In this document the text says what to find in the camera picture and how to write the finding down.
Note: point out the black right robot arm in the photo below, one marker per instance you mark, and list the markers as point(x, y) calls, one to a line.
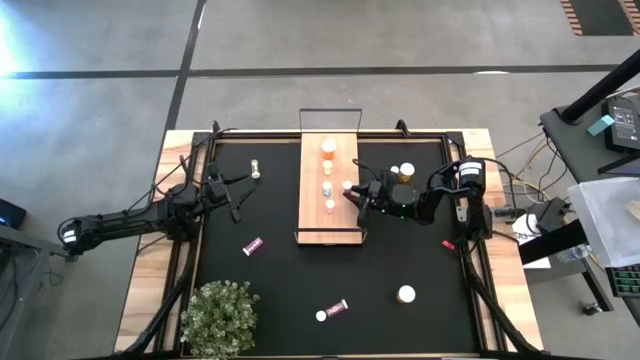
point(435, 195)

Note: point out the orange pill bottle white cap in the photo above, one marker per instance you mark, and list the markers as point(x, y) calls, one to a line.
point(406, 170)
point(406, 294)
point(328, 146)

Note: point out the clear plastic water bottle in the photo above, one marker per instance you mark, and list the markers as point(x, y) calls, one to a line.
point(575, 253)

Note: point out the black table mat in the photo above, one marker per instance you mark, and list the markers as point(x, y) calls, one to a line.
point(280, 280)

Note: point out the black desk leg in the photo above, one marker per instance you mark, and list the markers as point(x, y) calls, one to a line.
point(550, 245)

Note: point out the dark grey side table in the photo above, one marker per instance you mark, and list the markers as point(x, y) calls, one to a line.
point(575, 145)

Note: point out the wooden shelf black metal frame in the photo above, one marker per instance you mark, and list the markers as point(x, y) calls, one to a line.
point(312, 220)

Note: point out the yellow-green pill bottle white cap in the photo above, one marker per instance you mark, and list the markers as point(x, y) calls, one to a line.
point(320, 316)

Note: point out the black keyboard lit keys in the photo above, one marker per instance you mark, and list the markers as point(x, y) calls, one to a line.
point(625, 281)

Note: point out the small red object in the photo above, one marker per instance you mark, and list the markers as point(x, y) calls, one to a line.
point(448, 245)

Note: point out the white plastic bin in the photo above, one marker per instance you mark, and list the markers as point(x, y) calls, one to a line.
point(615, 225)

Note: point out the black caster wheel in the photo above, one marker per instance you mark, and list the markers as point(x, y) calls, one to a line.
point(592, 308)

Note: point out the black device blue light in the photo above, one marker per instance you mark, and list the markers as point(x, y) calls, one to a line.
point(12, 215)

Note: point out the teal box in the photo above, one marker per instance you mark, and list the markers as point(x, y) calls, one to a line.
point(600, 125)

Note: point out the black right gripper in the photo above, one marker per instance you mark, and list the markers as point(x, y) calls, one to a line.
point(380, 197)

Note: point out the small blue bottle red pills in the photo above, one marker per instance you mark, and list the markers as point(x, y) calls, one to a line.
point(394, 170)

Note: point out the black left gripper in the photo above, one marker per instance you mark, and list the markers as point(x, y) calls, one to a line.
point(216, 192)

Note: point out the black aluminium table frame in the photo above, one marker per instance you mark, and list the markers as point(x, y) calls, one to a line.
point(452, 139)

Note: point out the black power brick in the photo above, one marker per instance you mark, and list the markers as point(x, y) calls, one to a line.
point(550, 215)

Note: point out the green leafy potted plant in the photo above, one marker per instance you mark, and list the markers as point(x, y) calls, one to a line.
point(220, 320)

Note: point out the white paper label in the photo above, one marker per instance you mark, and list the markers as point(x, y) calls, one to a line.
point(522, 236)

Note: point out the black pole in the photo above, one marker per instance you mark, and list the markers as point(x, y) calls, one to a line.
point(600, 90)

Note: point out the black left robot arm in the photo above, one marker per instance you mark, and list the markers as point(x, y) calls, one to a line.
point(125, 220)

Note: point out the black mat striped edge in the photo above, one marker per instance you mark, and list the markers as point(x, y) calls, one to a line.
point(600, 15)

